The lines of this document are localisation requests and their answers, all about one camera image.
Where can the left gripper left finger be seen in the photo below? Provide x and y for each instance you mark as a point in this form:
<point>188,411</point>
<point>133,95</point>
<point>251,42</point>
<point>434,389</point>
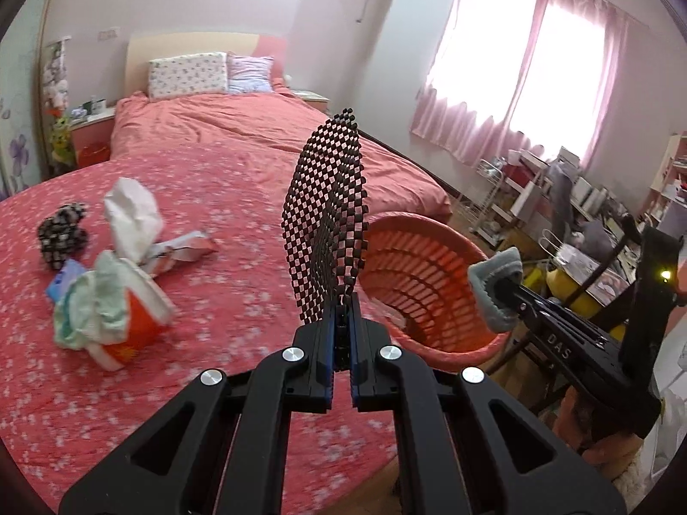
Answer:
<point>219,445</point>

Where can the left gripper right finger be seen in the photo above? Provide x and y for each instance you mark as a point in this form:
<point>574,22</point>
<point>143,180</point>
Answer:
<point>464,445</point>

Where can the grey sock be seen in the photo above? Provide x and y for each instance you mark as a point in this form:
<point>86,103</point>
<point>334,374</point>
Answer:
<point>492,282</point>

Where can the black checkered mesh mat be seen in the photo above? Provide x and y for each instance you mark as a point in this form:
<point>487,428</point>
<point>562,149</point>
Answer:
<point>324,218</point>

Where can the person's right hand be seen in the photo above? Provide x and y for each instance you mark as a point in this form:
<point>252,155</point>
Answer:
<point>579,425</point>

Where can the cluttered desk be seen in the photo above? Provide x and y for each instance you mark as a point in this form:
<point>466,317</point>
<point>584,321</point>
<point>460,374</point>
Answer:
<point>664,208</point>

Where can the orange white paper cup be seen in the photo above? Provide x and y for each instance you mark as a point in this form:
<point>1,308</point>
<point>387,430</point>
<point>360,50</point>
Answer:
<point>131,311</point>

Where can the orange plastic laundry basket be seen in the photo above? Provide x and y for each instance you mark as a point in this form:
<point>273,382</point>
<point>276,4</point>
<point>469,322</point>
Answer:
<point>416,272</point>

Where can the light green cloth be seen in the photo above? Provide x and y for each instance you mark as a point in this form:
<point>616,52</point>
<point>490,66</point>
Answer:
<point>91,310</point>

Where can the red white snack wrapper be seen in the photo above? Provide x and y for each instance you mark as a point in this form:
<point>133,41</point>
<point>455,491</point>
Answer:
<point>164,256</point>

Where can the crumpled white tissue paper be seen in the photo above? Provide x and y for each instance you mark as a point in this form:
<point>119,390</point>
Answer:
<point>134,218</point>

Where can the black white floral scrunchie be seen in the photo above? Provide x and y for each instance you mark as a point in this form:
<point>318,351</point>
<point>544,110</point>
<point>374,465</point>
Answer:
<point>61,236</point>

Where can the red small bin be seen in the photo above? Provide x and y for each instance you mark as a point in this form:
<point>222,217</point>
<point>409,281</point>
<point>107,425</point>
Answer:
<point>93,154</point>

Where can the pink curtain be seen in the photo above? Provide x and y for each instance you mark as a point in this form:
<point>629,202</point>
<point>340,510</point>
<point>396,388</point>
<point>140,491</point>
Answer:
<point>522,75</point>

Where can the green plush toy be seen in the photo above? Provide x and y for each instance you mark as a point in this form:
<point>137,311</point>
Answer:
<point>60,141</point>

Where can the salmon pink duvet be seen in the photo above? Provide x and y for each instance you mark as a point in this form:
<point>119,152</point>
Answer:
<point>269,130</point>

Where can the pink bedside table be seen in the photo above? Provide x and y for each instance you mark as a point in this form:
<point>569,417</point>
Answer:
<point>95,128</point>

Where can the wardrobe with purple flowers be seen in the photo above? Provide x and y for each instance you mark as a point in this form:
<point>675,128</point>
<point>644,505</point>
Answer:
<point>23,161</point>

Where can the right bedside table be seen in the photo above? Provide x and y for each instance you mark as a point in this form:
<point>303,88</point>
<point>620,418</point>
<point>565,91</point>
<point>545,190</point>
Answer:
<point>313,99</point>

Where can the white mug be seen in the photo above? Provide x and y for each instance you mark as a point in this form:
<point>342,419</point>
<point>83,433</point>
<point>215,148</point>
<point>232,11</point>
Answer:
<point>98,106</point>

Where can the pink striped pillow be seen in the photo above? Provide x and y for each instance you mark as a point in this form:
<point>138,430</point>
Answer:
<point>249,74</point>

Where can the white floral pillow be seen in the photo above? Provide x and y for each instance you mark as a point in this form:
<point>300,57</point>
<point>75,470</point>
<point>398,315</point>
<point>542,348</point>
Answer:
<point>180,76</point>

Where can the plush toy hanging organizer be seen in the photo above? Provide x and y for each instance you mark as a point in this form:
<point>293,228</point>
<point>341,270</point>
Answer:
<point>55,87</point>

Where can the beige pink headboard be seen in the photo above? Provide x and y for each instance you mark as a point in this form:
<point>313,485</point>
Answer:
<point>142,50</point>

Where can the white wire rack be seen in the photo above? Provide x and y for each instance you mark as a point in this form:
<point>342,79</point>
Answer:
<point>493,198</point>

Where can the white wall socket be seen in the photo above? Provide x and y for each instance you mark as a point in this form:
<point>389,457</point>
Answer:
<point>110,33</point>

